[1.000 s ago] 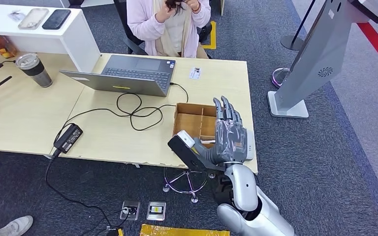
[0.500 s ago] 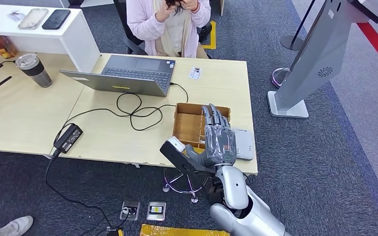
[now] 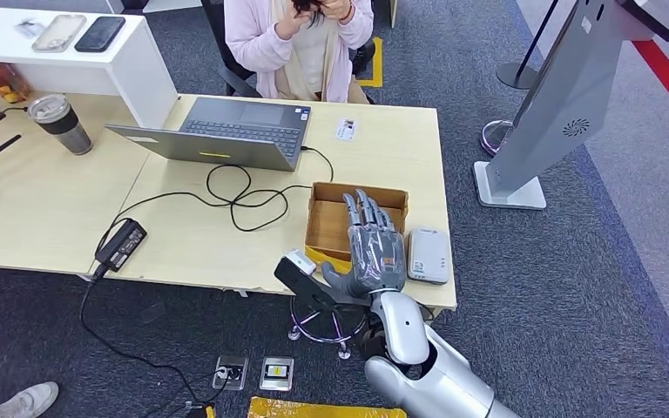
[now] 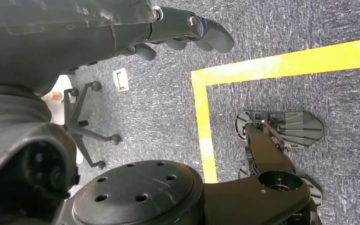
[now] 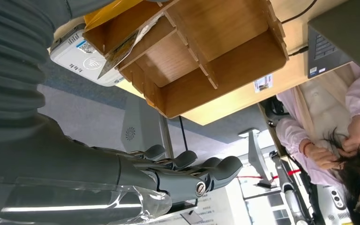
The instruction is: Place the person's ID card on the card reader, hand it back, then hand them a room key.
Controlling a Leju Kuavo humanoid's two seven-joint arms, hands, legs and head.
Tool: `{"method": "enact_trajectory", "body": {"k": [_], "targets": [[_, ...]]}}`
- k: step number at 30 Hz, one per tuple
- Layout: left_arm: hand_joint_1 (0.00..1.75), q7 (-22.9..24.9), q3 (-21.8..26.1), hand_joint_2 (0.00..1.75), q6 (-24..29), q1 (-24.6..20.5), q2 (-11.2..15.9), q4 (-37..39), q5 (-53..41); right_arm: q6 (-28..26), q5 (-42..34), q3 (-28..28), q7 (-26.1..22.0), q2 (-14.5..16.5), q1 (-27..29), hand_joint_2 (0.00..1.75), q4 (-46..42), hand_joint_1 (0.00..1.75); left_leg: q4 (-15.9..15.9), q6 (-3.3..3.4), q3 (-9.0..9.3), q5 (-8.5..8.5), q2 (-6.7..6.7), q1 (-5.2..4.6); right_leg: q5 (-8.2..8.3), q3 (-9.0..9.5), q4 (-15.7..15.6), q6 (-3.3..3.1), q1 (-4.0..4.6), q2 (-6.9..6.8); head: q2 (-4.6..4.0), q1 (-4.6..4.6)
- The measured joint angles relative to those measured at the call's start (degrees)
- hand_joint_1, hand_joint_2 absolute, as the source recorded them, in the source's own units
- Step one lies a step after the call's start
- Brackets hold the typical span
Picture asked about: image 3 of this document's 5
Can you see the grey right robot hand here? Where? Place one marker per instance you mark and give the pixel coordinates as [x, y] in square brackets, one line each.
[375, 254]

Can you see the steel floor socket plate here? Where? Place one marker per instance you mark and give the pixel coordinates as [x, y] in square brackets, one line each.
[230, 375]

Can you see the steel tumbler with lid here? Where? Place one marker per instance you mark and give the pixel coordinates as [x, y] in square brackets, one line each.
[62, 127]

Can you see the chrome stool base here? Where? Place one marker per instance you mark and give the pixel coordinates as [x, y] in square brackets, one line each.
[343, 352]

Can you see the person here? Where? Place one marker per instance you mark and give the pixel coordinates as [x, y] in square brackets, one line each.
[254, 46]

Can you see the black office chair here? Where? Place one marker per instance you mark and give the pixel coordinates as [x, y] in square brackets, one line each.
[230, 69]

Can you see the black smartphone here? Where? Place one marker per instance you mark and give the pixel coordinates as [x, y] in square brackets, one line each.
[99, 33]

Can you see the person's hand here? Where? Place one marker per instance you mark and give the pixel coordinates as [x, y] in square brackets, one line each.
[337, 8]
[291, 23]

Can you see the yellow black plug tool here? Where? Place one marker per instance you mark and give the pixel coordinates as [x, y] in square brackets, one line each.
[207, 412]

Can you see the clear phone case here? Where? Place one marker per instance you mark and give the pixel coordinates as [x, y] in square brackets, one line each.
[58, 33]

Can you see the white sneaker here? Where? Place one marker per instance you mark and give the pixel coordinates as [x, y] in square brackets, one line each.
[17, 404]

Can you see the orange snack bag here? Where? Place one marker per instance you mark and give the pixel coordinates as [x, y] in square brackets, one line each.
[2, 81]

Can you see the person's right hand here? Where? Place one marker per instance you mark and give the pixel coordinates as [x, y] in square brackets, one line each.
[291, 23]

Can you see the yellow floor tape square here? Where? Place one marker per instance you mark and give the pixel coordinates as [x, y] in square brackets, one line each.
[311, 409]

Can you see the black stanchion post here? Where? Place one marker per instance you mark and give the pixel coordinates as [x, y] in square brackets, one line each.
[516, 76]

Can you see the grey laptop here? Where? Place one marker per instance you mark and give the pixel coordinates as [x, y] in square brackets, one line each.
[242, 124]

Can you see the steel floor socket yellow label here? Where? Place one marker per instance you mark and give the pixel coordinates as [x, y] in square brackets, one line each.
[277, 374]

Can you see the person's left hand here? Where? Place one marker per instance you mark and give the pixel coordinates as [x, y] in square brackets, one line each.
[337, 8]

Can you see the white desk riser shelf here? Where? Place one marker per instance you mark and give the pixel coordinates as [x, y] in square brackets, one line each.
[138, 75]

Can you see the small clear wrapper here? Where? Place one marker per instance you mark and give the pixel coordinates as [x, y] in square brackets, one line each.
[28, 27]

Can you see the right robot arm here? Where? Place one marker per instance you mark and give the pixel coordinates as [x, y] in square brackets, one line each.
[404, 329]

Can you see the black laptop power adapter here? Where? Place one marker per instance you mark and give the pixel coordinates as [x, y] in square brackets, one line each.
[121, 245]

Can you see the chrome round stanchion base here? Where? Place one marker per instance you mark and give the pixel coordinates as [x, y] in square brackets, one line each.
[493, 138]

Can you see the silver kiosk stand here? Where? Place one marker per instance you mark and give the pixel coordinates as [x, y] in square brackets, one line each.
[565, 104]

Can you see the white ID card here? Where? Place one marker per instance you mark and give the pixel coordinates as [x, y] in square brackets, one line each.
[345, 130]

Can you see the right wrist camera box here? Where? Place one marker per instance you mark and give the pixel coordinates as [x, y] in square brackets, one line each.
[301, 262]

